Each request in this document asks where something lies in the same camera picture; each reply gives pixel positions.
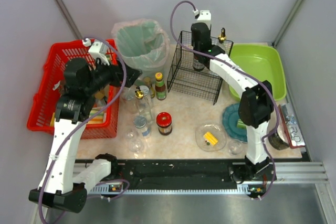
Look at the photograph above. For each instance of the striped sponge pack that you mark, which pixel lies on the striped sponge pack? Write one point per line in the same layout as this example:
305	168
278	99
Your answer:
98	119

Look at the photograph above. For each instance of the silver lid spice jar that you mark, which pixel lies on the silver lid spice jar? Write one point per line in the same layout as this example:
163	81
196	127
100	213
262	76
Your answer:
147	95

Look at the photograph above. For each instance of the green plastic tub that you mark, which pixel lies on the green plastic tub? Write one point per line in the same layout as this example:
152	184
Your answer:
262	62

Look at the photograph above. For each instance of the small glass bowl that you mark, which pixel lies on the small glass bowl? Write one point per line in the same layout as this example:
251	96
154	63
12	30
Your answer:
235	147

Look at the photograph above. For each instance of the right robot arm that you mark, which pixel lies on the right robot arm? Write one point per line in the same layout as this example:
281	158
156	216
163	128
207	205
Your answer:
256	100

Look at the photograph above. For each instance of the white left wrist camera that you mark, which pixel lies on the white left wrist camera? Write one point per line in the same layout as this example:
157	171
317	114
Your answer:
97	50

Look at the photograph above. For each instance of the dark jar at right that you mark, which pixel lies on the dark jar at right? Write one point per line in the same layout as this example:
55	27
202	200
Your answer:
278	140

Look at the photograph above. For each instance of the clear glass front left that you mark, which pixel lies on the clear glass front left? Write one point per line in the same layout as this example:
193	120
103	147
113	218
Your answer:
136	146

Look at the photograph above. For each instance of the red lid sauce jar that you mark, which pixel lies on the red lid sauce jar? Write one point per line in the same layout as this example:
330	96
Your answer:
164	123

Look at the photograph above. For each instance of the gold pourer glass bottle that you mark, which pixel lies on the gold pourer glass bottle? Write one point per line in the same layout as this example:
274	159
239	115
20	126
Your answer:
143	105

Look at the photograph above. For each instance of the green striped cake piece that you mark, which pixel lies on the green striped cake piece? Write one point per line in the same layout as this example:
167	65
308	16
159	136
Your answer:
240	124

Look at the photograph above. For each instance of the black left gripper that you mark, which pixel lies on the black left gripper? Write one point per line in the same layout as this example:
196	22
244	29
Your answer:
121	73

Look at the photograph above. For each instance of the black cap clear bottle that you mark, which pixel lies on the black cap clear bottle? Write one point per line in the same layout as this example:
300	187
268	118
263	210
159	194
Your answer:
198	62

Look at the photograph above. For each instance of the black wire rack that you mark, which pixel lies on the black wire rack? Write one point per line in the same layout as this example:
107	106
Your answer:
183	80

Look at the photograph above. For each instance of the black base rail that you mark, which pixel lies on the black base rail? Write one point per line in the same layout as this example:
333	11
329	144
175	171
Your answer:
188	174

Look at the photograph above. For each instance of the small gold cap bottle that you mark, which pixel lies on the small gold cap bottle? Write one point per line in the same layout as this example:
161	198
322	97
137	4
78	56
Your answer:
149	84

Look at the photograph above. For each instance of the yellow cake piece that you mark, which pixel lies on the yellow cake piece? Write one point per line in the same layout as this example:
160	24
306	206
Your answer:
210	139

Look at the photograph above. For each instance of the red plastic basket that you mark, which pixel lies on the red plastic basket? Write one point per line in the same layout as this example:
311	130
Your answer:
44	101

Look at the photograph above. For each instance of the clear glass plate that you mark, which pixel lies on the clear glass plate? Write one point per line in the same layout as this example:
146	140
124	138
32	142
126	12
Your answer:
217	130

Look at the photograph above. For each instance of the teal ceramic plate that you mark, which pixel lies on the teal ceramic plate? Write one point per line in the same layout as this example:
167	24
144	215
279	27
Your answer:
230	119

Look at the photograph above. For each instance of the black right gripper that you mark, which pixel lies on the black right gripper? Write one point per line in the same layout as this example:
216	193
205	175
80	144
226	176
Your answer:
198	48

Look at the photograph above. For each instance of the green bin with plastic bag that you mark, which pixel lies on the green bin with plastic bag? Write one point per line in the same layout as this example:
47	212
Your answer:
143	44

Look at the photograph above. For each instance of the yellow cap sauce bottle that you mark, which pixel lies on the yellow cap sauce bottle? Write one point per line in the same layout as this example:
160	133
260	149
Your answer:
160	87

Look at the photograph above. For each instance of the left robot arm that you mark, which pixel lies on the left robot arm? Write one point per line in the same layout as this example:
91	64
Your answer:
59	189

